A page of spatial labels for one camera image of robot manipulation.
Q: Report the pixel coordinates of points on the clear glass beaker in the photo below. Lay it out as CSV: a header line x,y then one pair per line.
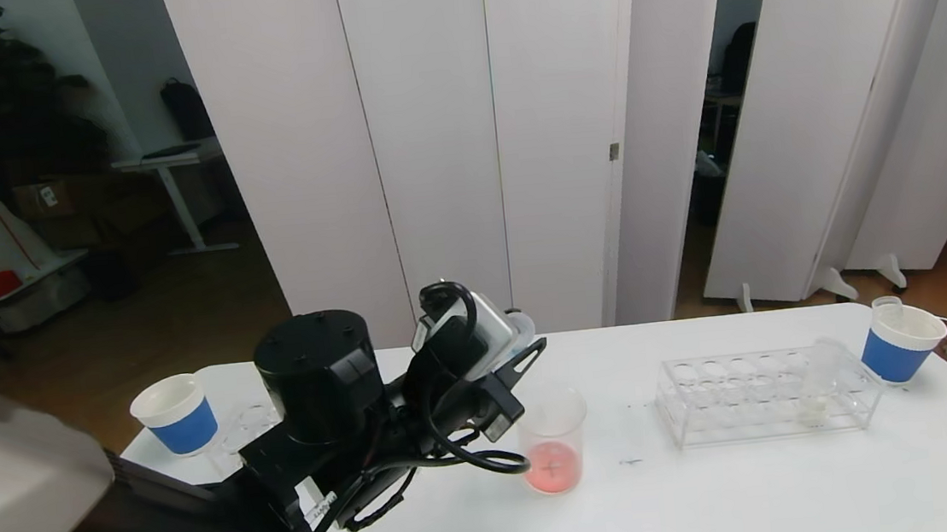
x,y
555,469

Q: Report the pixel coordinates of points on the clear plastic test tube rack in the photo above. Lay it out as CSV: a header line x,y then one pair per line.
x,y
251,418
752,413

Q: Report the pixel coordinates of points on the test tube with blue liquid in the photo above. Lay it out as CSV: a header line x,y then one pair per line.
x,y
523,328

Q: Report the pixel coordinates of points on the small metal latch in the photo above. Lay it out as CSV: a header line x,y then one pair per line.
x,y
614,152

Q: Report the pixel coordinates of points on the white machine base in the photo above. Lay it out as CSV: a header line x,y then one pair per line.
x,y
9,247

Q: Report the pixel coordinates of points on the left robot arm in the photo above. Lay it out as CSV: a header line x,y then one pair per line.
x,y
312,383

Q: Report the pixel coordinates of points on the blue white paper cup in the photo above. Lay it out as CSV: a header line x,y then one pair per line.
x,y
183,424
893,354

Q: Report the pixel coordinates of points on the white folding partition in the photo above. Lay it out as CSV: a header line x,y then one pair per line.
x,y
810,99
428,133

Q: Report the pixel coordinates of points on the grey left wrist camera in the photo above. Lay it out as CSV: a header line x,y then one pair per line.
x,y
484,334

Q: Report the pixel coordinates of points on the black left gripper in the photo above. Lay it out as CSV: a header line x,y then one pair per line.
x,y
505,416

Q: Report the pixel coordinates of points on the test tube with red liquid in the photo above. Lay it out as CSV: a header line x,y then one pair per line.
x,y
886,309

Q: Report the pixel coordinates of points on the brown cardboard box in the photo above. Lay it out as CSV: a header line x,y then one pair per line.
x,y
48,200

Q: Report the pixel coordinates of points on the test tube with pale liquid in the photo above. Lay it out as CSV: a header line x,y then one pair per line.
x,y
813,408

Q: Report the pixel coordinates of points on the black office chair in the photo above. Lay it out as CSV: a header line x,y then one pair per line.
x,y
736,54

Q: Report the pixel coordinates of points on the black backpack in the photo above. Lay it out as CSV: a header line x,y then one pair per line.
x,y
186,111

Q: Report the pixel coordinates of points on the white standing desk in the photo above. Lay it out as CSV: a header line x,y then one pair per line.
x,y
164,160

